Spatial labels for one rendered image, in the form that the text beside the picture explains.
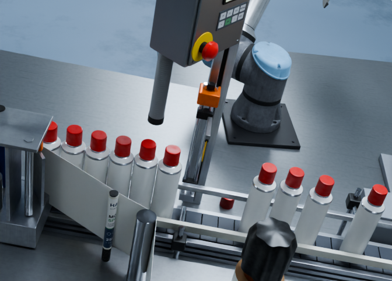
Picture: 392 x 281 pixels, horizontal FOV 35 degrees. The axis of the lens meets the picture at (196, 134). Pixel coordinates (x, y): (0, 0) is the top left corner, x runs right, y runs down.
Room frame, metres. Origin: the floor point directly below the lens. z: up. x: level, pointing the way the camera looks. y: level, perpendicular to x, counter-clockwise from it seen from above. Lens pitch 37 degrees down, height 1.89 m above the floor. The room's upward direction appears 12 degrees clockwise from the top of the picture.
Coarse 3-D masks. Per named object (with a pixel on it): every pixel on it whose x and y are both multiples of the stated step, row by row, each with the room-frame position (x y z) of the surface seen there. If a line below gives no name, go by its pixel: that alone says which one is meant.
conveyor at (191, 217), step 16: (176, 208) 1.06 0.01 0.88; (208, 224) 1.03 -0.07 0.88; (224, 224) 1.04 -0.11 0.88; (208, 240) 0.98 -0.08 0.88; (224, 240) 0.99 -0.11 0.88; (320, 240) 1.05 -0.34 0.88; (336, 240) 1.07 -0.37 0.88; (304, 256) 0.99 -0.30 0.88; (384, 256) 1.05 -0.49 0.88; (384, 272) 1.00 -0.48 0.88
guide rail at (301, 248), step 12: (156, 216) 0.98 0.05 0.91; (168, 228) 0.97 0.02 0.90; (192, 228) 0.97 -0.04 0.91; (204, 228) 0.98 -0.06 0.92; (216, 228) 0.99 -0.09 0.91; (240, 240) 0.98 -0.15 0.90; (300, 252) 0.98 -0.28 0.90; (312, 252) 0.99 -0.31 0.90; (324, 252) 0.99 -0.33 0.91; (336, 252) 0.99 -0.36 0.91; (348, 252) 1.00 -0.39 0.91; (360, 264) 0.99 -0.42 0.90; (372, 264) 0.99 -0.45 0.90; (384, 264) 0.99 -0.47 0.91
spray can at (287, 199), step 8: (296, 168) 1.04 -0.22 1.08; (288, 176) 1.02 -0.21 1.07; (296, 176) 1.01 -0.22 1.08; (280, 184) 1.03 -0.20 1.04; (288, 184) 1.02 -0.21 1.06; (296, 184) 1.01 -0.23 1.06; (280, 192) 1.02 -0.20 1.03; (288, 192) 1.01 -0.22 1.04; (296, 192) 1.01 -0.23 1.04; (280, 200) 1.01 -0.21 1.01; (288, 200) 1.00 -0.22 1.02; (296, 200) 1.01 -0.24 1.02; (272, 208) 1.02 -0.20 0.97; (280, 208) 1.01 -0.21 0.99; (288, 208) 1.00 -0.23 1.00; (272, 216) 1.01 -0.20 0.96; (280, 216) 1.00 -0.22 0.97; (288, 216) 1.01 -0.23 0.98
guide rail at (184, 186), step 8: (184, 184) 1.05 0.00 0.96; (192, 184) 1.06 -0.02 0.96; (200, 192) 1.05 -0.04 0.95; (208, 192) 1.05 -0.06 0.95; (216, 192) 1.05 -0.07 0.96; (224, 192) 1.05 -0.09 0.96; (232, 192) 1.06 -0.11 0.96; (240, 200) 1.05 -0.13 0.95; (272, 200) 1.06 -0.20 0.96; (296, 208) 1.06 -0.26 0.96; (328, 216) 1.06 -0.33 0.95; (336, 216) 1.06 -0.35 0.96; (344, 216) 1.06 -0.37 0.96; (352, 216) 1.07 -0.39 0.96; (384, 224) 1.07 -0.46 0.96
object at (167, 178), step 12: (168, 156) 1.00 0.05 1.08; (168, 168) 0.99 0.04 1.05; (180, 168) 1.01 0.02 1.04; (156, 180) 1.00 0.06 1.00; (168, 180) 0.99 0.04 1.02; (156, 192) 0.99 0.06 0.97; (168, 192) 0.99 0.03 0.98; (156, 204) 0.99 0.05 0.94; (168, 204) 0.99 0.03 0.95; (168, 216) 1.00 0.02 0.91
